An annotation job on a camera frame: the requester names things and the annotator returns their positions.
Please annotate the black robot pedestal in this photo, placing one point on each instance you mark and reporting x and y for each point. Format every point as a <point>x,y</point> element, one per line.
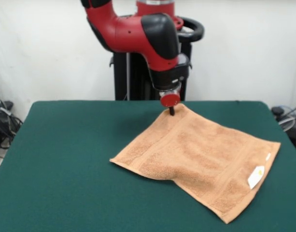
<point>138,77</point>

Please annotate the black oval device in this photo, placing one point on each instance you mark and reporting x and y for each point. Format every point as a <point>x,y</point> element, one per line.
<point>278,110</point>

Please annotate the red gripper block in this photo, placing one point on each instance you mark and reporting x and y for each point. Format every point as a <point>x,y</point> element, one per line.
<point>170,99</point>

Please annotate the dark green table cloth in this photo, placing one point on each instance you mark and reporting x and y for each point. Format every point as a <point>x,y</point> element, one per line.
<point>65,145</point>

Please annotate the tan terry towel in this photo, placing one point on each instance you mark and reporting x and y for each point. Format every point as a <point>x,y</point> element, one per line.
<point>198,159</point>

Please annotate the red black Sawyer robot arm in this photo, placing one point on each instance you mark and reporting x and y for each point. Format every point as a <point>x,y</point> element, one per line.
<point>128,31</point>

